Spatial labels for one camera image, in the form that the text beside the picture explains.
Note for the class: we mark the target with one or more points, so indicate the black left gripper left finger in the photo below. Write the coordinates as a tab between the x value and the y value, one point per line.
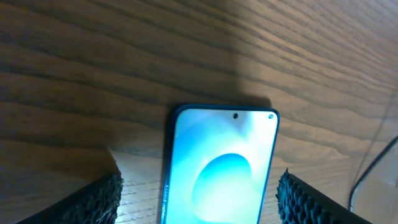
96	203

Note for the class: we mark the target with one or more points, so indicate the blue screen Samsung smartphone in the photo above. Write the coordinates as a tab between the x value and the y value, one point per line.
217	161

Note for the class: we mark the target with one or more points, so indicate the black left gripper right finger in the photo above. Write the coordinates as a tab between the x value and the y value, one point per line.
300	203

